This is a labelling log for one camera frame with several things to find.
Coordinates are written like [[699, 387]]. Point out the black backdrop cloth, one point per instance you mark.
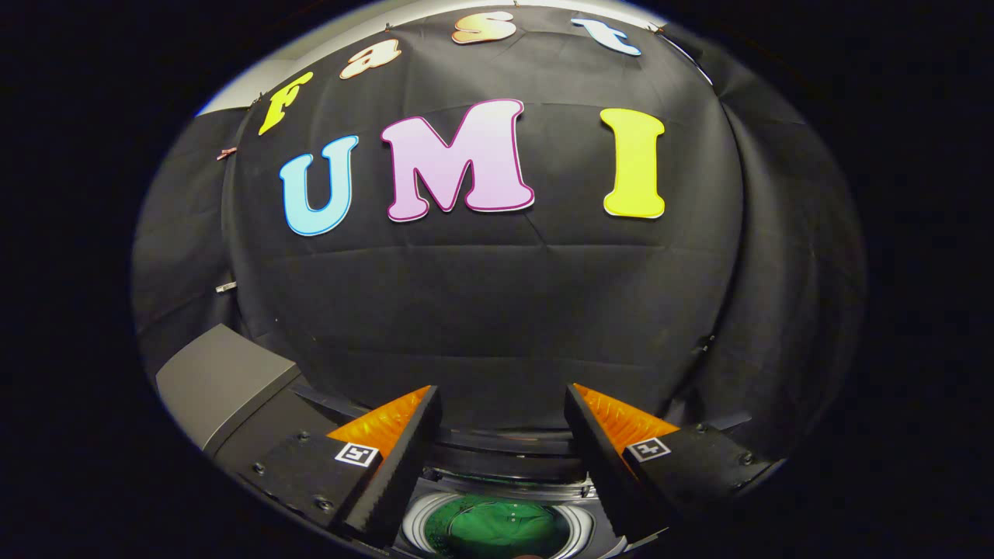
[[497, 310]]

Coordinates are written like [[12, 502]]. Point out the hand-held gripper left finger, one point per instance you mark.
[[408, 466]]

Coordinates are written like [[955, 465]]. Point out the red clip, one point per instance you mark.
[[226, 154]]

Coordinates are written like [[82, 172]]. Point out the grey washing machine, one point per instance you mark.
[[505, 466]]

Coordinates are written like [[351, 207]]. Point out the white clip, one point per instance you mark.
[[226, 287]]

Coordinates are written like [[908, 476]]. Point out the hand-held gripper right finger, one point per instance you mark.
[[598, 458]]

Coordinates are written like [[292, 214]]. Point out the green polo shirt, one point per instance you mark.
[[505, 528]]

